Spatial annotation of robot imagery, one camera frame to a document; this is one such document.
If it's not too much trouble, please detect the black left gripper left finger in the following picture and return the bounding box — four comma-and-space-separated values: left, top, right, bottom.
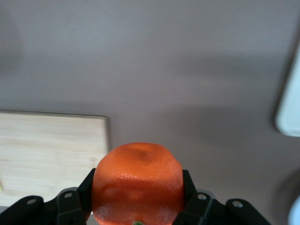
0, 168, 96, 225

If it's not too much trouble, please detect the orange fruit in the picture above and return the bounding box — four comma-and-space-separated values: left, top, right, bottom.
91, 142, 185, 225

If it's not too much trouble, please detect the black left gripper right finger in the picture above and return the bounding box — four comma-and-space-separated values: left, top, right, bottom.
172, 169, 272, 225

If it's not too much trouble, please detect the cream tray with bear print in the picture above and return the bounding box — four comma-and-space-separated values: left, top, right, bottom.
274, 42, 300, 137

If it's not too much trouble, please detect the wooden cutting board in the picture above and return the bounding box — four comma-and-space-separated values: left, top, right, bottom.
0, 110, 111, 208

